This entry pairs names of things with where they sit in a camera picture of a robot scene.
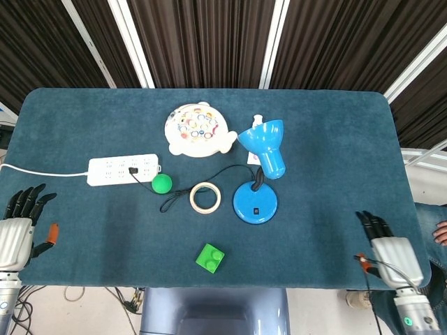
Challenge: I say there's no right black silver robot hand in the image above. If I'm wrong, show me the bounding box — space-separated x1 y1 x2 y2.
353 210 425 293

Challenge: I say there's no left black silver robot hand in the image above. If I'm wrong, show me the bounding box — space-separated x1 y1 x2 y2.
0 184 60 271

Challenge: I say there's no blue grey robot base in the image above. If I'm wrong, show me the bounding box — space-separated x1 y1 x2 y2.
139 286 291 335

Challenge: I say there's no blue desk lamp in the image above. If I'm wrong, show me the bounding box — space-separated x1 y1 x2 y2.
233 119 286 225

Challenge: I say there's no blue jeans leg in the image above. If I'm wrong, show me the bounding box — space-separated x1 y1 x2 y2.
369 201 447 335

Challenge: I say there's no bare person hand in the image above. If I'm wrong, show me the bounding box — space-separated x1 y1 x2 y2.
432 219 447 247

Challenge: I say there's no white shoe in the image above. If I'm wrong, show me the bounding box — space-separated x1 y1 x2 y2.
344 289 373 310

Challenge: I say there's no dark teal table cloth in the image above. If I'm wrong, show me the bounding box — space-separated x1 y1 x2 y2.
0 87 433 290

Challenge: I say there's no white power strip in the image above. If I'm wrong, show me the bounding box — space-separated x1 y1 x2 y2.
87 154 162 187

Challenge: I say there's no green ball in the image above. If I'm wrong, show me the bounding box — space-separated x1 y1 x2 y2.
151 174 173 194

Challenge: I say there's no beige masking tape roll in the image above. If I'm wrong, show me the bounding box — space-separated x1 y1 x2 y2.
189 181 221 214

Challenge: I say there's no green building block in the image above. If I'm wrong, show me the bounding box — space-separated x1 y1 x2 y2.
194 243 226 274

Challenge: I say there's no white fishing game toy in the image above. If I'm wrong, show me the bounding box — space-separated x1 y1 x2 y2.
164 101 239 158

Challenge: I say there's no dark pleated curtain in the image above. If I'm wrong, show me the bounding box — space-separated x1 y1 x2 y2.
0 0 447 151

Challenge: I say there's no black thin sensor cable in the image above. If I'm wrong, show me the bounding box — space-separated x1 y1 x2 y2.
362 267 383 335

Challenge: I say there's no black floor cable bundle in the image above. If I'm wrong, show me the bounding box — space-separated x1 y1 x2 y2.
8 285 48 335

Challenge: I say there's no white power strip cable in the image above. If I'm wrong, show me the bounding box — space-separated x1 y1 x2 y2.
0 163 90 177

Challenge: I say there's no beige floor cable loop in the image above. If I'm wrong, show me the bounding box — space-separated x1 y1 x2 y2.
64 286 87 303

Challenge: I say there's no white metal rail rack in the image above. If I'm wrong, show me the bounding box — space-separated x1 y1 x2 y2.
400 139 447 172

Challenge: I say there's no black floor cable with plug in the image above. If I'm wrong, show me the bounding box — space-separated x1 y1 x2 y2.
104 286 146 335

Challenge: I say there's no black power cable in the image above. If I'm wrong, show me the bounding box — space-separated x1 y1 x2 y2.
128 164 261 214

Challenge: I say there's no white aluminium frame bar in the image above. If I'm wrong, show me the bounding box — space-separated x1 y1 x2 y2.
61 0 117 89
107 0 156 89
258 0 291 90
383 24 447 104

